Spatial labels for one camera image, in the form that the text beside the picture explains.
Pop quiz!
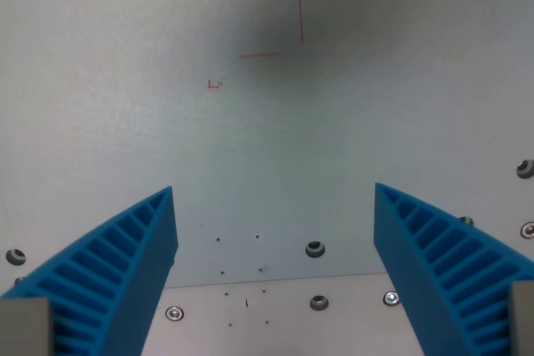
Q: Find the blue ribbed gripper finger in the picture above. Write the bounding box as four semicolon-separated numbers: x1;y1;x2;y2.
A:
0;185;179;356
374;182;534;356

